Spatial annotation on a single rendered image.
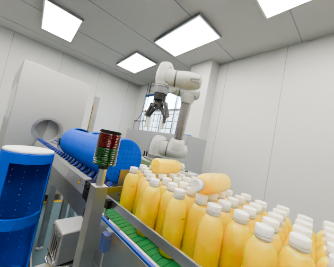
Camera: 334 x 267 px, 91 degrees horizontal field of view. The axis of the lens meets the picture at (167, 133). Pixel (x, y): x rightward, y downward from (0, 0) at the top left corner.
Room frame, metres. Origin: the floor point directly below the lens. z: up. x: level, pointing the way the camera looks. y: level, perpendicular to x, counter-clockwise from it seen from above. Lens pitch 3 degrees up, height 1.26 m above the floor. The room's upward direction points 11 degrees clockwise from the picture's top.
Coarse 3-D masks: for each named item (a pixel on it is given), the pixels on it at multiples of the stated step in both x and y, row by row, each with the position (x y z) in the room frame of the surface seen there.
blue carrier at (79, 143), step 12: (72, 132) 1.45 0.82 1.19; (84, 132) 1.33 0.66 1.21; (96, 132) 1.30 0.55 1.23; (60, 144) 1.52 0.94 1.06; (72, 144) 1.30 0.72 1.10; (84, 144) 1.16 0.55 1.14; (120, 144) 1.00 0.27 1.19; (132, 144) 1.07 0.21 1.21; (72, 156) 1.35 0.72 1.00; (84, 156) 1.12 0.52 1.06; (120, 156) 1.02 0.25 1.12; (132, 156) 1.08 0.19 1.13; (96, 168) 1.01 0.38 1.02; (120, 168) 1.04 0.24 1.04; (108, 180) 0.99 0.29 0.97
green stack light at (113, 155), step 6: (96, 150) 0.46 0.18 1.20; (102, 150) 0.45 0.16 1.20; (108, 150) 0.45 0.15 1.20; (114, 150) 0.46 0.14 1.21; (96, 156) 0.45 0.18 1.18; (102, 156) 0.45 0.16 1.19; (108, 156) 0.45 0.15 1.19; (114, 156) 0.47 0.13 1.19; (96, 162) 0.45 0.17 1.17; (102, 162) 0.45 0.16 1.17; (108, 162) 0.46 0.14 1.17; (114, 162) 0.47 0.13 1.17
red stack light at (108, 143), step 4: (100, 132) 0.46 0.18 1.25; (100, 136) 0.46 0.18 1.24; (104, 136) 0.45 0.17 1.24; (108, 136) 0.45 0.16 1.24; (112, 136) 0.45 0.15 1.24; (116, 136) 0.46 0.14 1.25; (120, 136) 0.48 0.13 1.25; (100, 140) 0.45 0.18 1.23; (104, 140) 0.45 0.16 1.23; (108, 140) 0.45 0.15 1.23; (112, 140) 0.46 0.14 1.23; (116, 140) 0.46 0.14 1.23; (120, 140) 0.48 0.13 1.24; (96, 144) 0.46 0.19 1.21; (100, 144) 0.45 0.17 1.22; (104, 144) 0.45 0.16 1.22; (108, 144) 0.45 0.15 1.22; (112, 144) 0.46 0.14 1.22; (116, 144) 0.47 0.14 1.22; (112, 148) 0.46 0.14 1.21; (116, 148) 0.47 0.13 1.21
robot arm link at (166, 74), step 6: (162, 66) 0.98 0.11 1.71; (168, 66) 0.98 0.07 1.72; (162, 72) 0.97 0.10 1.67; (168, 72) 0.97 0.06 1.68; (174, 72) 0.97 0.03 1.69; (156, 78) 0.99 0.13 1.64; (162, 78) 0.97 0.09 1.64; (168, 78) 0.97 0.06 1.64; (174, 78) 0.97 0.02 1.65; (168, 84) 1.00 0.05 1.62; (174, 84) 0.99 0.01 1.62
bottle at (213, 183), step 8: (200, 176) 0.54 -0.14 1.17; (208, 176) 0.54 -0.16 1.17; (216, 176) 0.58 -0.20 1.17; (224, 176) 0.62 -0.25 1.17; (208, 184) 0.53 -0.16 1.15; (216, 184) 0.55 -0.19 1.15; (224, 184) 0.59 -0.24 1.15; (200, 192) 0.54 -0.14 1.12; (208, 192) 0.54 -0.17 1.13; (216, 192) 0.58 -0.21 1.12
